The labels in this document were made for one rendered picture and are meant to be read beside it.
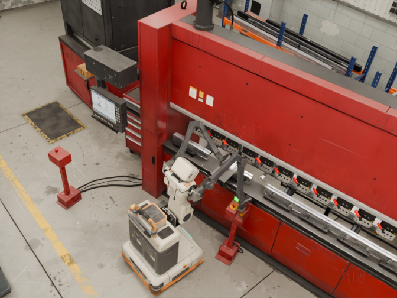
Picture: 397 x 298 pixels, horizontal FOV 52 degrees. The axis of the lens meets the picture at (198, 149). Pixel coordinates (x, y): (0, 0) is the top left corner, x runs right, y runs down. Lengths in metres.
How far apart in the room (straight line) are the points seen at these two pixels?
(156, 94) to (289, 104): 1.39
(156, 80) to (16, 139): 2.89
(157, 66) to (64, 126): 2.75
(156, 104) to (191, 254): 1.61
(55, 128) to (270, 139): 3.59
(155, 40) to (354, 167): 2.06
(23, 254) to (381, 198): 3.66
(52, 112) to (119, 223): 2.45
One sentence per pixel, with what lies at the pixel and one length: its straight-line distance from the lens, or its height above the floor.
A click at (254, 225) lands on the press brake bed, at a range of 4.45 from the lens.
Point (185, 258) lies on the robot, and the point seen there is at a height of 0.28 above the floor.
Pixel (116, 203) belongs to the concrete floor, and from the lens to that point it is 5.18.
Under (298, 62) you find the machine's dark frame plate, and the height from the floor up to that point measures 2.30.
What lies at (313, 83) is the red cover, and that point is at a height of 2.29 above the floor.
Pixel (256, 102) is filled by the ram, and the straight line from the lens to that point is 3.67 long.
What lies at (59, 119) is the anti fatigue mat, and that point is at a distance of 6.53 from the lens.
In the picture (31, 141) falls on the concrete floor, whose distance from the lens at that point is 6.24.
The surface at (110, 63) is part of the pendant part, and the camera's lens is 3.96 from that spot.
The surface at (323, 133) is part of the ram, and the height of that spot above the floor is 1.88.
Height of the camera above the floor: 3.93
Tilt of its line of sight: 42 degrees down
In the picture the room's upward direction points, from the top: 6 degrees clockwise
